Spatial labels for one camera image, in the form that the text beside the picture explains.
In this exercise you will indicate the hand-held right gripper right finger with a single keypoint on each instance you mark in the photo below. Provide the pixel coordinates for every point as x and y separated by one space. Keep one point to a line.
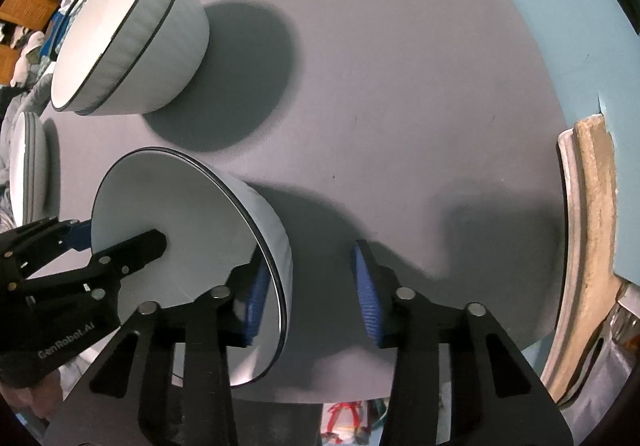
367 298

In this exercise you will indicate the grey fabric cover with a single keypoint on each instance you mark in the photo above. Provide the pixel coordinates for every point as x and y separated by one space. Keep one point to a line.
610 366

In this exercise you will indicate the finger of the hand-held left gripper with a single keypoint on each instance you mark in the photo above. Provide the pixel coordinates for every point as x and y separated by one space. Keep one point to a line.
140 246
75 233

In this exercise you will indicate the wooden cabinet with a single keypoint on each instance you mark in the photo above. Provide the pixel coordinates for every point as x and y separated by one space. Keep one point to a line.
30 1

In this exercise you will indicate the white ribbed bowl black rim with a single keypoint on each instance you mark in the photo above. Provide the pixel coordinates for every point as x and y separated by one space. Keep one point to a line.
100 26
175 54
175 211

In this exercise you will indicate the red white bag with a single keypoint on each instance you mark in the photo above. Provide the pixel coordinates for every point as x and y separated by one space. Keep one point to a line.
345 421

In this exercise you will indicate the blue plastic object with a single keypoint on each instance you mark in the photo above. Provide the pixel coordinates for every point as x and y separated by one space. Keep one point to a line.
55 34

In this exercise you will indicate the beige curved frame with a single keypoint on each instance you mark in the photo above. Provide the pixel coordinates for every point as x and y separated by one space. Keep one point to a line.
592 226

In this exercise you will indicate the grey quilted duvet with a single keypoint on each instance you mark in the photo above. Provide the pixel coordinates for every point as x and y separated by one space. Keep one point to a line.
35 91

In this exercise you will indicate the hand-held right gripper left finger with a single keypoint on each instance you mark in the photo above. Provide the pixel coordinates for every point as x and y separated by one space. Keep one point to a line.
257 298

